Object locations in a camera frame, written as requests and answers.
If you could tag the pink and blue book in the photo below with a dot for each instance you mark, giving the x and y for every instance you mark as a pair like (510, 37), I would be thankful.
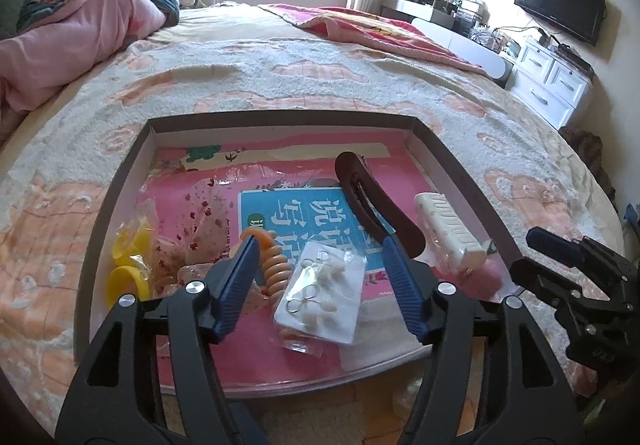
(310, 175)

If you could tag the green headboard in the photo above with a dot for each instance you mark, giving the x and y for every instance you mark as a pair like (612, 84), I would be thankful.
(10, 0)

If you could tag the brown cloth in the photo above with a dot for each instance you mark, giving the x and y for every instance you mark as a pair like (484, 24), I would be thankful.
(587, 160)

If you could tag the clear bag of pearl earrings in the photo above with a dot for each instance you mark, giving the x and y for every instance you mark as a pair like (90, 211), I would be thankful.
(322, 305)

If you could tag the cream hair claw clip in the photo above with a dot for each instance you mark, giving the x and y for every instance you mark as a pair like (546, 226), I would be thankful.
(447, 230)

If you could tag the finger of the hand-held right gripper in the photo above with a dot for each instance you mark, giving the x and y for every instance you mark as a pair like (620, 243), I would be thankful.
(532, 275)
(552, 242)

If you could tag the white drawer cabinet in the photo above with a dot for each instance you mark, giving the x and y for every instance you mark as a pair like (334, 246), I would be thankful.
(547, 80)

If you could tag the red patterned blanket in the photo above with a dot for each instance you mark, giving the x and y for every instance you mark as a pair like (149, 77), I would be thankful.
(380, 32)

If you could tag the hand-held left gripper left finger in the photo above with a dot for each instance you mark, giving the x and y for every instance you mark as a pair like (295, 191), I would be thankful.
(235, 285)

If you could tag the white desk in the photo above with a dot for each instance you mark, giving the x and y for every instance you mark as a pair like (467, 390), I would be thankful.
(465, 42)

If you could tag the black set-top box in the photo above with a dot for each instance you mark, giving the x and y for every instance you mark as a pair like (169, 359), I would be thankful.
(575, 57)

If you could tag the black flat television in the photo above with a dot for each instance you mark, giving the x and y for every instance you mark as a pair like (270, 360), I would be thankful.
(560, 0)

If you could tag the brown oval hair clip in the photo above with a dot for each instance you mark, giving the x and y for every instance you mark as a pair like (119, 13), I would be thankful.
(370, 205)

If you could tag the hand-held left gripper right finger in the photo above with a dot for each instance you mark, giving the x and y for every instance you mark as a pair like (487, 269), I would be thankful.
(405, 285)

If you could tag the yellow plastic hair rings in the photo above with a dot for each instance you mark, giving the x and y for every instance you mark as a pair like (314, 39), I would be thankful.
(127, 275)

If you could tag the dark shallow cardboard box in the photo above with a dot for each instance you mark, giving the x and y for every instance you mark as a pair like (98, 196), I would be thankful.
(450, 160)

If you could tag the orange spiral hair clip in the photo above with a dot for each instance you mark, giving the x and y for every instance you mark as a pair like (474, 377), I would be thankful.
(277, 265)

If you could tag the pink quilt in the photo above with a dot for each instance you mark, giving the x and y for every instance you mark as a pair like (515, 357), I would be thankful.
(75, 35)

